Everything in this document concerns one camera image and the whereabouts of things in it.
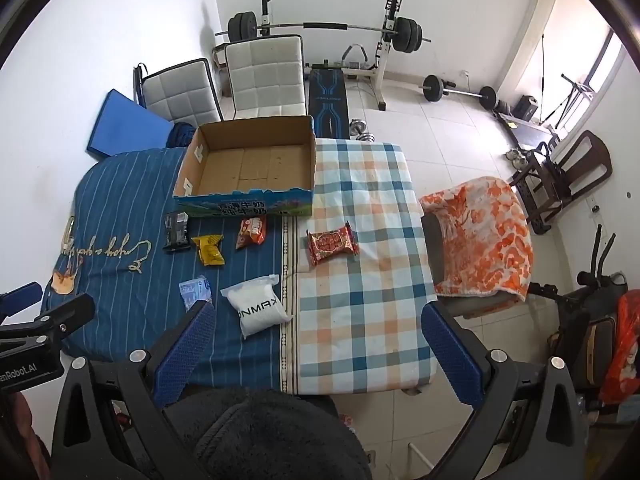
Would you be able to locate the light blue tissue packet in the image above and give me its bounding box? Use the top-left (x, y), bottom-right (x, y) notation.
top-left (179, 275), bottom-right (213, 311)

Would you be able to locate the white soft pouch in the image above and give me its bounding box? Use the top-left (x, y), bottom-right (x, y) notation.
top-left (220, 274), bottom-right (293, 339)

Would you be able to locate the yellow snack packet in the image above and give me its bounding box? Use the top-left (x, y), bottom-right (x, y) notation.
top-left (192, 234), bottom-right (224, 266)

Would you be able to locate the black snack packet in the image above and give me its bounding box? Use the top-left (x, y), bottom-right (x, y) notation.
top-left (163, 211), bottom-right (191, 252)

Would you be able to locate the orange panda snack packet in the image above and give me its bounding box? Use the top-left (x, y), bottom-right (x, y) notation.
top-left (235, 216), bottom-right (267, 250)

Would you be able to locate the red snack packet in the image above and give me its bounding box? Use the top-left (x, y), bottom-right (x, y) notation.
top-left (307, 222), bottom-right (359, 266)

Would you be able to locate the black fleece sleeve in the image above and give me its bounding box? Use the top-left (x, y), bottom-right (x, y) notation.
top-left (165, 388), bottom-right (372, 479)

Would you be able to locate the blue striped cloth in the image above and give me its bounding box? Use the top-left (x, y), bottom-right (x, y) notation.
top-left (41, 148), bottom-right (285, 390)

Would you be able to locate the red plastic bag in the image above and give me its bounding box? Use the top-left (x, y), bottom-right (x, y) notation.
top-left (600, 289), bottom-right (639, 404)

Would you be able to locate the blue foam mat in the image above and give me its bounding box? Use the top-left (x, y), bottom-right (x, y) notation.
top-left (87, 89), bottom-right (174, 158)

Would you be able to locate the dark wooden chair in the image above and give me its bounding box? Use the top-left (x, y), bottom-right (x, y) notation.
top-left (510, 130), bottom-right (613, 235)

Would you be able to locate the dark blue crumpled cloth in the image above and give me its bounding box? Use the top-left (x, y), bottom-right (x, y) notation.
top-left (166, 122), bottom-right (196, 148)

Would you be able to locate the open cardboard box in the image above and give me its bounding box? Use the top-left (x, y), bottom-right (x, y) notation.
top-left (174, 116), bottom-right (316, 217)

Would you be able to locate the chrome dumbbell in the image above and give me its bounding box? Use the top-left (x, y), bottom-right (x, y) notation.
top-left (348, 119), bottom-right (375, 142)

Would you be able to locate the left white padded chair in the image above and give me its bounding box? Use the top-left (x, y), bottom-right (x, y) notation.
top-left (134, 58), bottom-right (224, 127)

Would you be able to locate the white padded chair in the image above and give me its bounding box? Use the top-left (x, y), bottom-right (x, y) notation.
top-left (224, 35), bottom-right (307, 119)
top-left (134, 58), bottom-right (224, 127)

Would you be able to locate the short barbell on floor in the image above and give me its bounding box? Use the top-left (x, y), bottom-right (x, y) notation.
top-left (420, 75), bottom-right (499, 110)

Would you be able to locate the black blue bench pad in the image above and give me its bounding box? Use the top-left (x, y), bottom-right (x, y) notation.
top-left (308, 68), bottom-right (349, 140)

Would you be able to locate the right white padded chair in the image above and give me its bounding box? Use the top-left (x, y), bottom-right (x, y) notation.
top-left (224, 35), bottom-right (307, 119)

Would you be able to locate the white weight bench rack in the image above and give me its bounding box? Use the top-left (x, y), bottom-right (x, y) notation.
top-left (259, 0), bottom-right (402, 112)

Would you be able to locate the long barbell on rack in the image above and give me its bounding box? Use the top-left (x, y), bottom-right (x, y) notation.
top-left (216, 11), bottom-right (432, 53)

